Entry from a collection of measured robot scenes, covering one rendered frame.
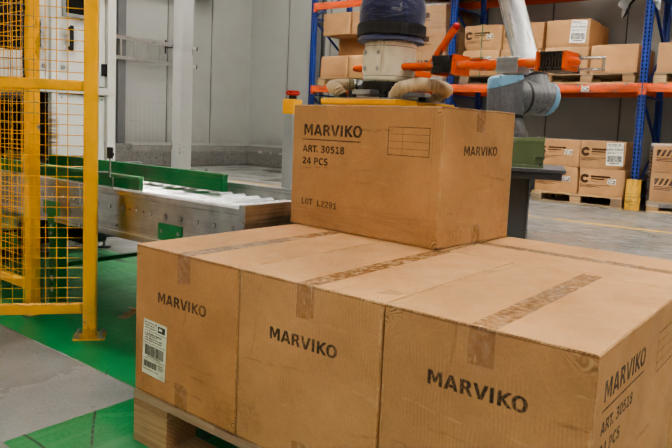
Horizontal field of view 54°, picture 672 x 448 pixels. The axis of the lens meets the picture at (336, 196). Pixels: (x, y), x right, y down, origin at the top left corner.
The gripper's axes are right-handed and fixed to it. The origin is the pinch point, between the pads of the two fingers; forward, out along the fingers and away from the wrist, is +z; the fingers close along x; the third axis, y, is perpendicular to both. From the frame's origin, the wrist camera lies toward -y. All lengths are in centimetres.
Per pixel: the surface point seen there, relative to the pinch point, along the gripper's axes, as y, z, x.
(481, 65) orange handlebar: 90, 27, 14
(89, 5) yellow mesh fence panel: 176, -3, -106
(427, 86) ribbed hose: 95, 32, -4
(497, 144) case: 76, 49, 6
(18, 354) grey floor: 202, 126, -105
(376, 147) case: 111, 51, -8
